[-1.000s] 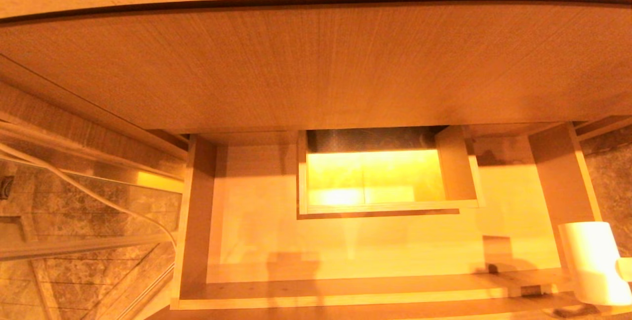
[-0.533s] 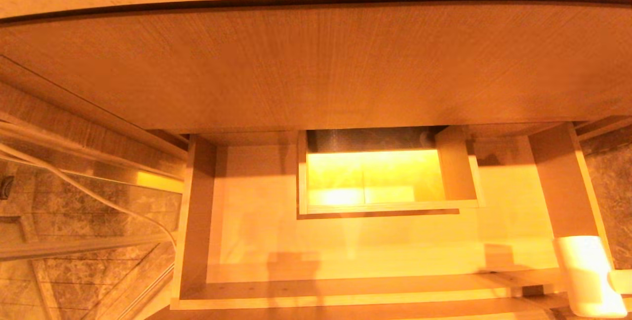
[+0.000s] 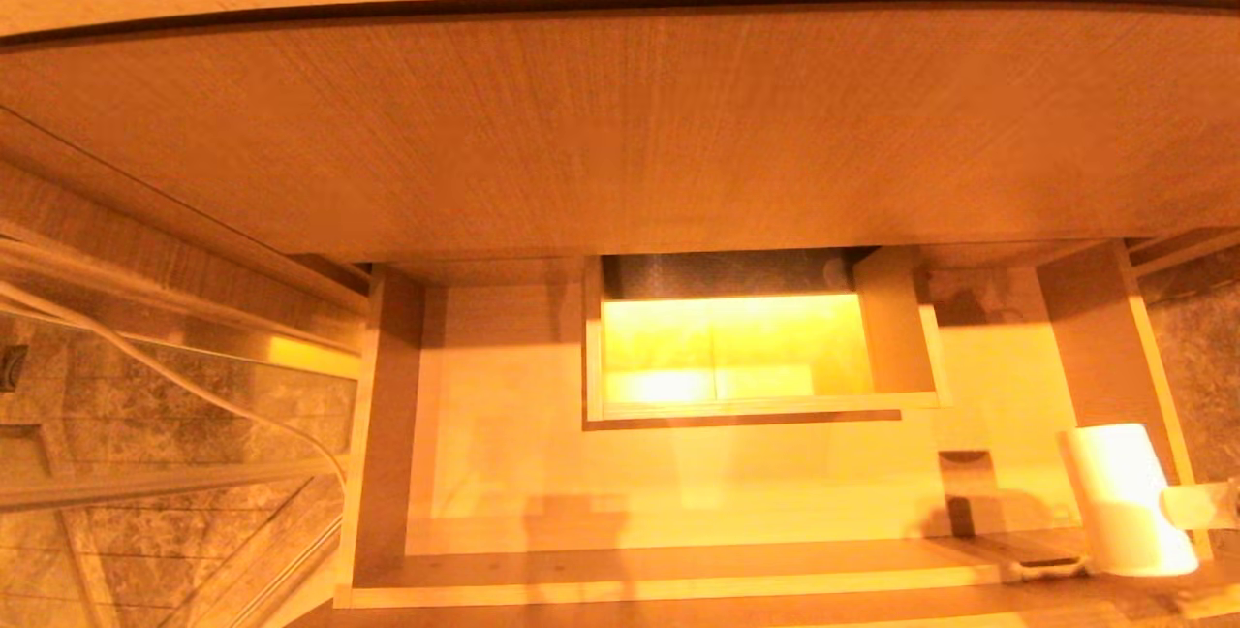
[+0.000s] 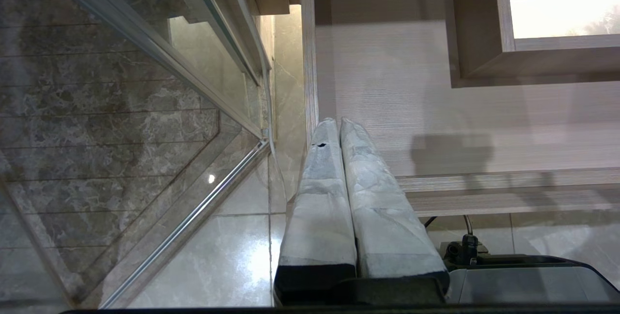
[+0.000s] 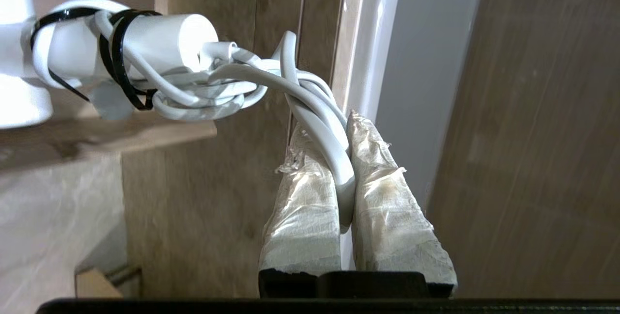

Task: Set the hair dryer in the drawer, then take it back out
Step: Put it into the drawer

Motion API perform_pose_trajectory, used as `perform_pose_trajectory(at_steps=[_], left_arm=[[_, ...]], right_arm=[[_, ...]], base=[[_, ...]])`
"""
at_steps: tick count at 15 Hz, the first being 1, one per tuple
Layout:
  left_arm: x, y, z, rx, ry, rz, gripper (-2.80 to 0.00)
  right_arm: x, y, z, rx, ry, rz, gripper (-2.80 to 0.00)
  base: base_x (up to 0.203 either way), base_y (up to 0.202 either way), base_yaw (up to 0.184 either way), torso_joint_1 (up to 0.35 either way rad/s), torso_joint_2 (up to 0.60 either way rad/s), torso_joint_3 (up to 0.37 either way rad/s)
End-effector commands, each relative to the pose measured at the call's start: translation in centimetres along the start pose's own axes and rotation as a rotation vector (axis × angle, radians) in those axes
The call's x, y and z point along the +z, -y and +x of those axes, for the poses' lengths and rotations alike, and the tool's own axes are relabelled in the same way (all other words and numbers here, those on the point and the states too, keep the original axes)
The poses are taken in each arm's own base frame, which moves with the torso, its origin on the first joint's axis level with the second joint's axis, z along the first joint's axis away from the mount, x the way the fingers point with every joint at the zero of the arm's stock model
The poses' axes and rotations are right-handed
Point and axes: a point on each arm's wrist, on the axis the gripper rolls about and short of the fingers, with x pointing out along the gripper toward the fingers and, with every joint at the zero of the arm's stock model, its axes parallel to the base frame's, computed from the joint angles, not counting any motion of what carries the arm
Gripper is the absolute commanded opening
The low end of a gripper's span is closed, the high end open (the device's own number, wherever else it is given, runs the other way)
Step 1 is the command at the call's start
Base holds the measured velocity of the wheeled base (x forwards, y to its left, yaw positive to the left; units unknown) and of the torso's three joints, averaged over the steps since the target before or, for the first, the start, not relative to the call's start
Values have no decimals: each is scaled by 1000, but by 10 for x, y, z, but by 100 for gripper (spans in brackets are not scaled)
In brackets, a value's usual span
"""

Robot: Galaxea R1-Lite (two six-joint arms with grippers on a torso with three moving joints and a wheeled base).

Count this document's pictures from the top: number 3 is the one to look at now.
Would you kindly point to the wooden vanity drawer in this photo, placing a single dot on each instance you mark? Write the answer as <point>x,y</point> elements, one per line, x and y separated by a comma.
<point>775,483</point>

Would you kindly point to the white hair dryer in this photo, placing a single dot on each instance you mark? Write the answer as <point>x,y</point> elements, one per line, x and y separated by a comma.
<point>1124,502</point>

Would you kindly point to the wooden upper vanity front panel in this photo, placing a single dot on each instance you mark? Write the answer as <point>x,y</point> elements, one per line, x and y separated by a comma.
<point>620,124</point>

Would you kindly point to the wooden vanity side panel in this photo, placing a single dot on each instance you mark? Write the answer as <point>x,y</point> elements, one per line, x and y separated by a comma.
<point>116,221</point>

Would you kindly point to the glass shower screen pale frame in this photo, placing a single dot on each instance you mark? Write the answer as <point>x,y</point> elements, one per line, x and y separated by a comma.
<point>145,485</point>

